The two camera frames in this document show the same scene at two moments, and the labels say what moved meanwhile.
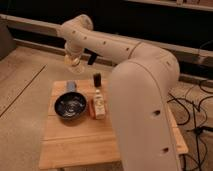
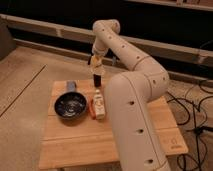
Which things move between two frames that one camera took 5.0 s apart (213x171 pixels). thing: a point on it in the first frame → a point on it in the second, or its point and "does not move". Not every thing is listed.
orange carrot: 91,108 does not move
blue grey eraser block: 71,86 does not move
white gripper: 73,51 → 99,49
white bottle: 99,101 does not move
